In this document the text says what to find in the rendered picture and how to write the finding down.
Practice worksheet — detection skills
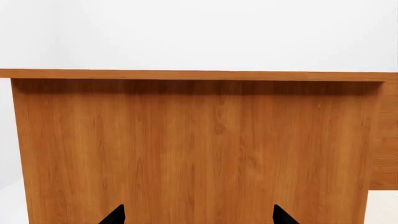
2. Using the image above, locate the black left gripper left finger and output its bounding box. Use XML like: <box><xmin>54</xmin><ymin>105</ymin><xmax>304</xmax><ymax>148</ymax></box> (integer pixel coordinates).
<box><xmin>98</xmin><ymin>203</ymin><xmax>126</xmax><ymax>224</ymax></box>

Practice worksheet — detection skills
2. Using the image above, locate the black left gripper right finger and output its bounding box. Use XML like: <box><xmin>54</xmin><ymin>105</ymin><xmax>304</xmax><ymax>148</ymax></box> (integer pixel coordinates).
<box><xmin>273</xmin><ymin>203</ymin><xmax>300</xmax><ymax>224</ymax></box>

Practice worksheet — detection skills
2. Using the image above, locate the brown wooden desk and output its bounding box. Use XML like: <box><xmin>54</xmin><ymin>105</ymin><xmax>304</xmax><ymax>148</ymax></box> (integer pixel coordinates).
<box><xmin>0</xmin><ymin>68</ymin><xmax>398</xmax><ymax>224</ymax></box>

